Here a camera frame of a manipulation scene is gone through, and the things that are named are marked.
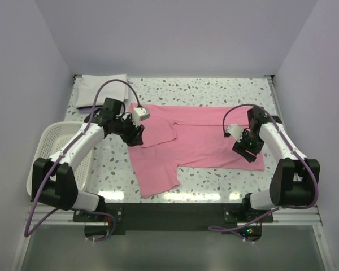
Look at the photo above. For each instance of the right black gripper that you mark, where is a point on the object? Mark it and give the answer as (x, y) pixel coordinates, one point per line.
(247, 149)

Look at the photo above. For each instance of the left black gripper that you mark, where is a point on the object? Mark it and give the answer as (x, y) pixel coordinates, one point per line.
(133, 135)

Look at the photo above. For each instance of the pink t shirt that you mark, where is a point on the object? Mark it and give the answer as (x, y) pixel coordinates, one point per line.
(180, 136)

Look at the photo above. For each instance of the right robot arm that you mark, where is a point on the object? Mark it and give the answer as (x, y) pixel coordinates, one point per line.
(295, 180)

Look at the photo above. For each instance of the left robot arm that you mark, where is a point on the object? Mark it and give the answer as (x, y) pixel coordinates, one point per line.
(53, 178)

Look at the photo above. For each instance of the folded purple t shirt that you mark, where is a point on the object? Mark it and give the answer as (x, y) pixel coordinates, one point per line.
(84, 110)

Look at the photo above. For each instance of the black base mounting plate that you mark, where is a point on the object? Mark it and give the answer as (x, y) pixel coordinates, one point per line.
(120, 218)

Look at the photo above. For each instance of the white perforated plastic basket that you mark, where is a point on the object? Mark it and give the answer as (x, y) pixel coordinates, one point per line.
(54, 138)

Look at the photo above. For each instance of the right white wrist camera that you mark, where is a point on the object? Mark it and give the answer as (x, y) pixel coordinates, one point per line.
(235, 131)

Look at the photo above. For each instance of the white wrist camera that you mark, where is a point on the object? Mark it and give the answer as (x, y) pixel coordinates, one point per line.
(235, 131)
(140, 114)

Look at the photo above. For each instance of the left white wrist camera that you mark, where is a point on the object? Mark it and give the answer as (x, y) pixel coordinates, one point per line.
(140, 114)

